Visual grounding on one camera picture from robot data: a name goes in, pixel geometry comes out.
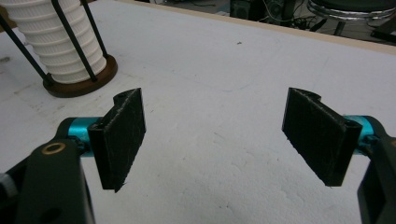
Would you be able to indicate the black round stool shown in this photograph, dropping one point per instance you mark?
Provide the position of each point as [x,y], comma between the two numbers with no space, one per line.
[348,12]

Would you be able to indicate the wooden cup holder black rods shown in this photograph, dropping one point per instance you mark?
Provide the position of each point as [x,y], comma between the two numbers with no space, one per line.
[84,85]

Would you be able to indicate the stack of white paper cups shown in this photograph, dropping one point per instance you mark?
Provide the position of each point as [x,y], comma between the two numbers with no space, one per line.
[56,37]

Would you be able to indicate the black computer tower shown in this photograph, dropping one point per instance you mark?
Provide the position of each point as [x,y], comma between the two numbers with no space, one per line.
[246,8]

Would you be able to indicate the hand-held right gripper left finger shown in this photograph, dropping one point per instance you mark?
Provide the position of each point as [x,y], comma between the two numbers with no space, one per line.
[120,140]

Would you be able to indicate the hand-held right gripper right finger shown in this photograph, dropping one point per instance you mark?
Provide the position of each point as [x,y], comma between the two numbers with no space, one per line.
[317,133]

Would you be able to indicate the white foam mat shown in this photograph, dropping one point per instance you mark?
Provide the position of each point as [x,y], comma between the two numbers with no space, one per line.
[211,102]

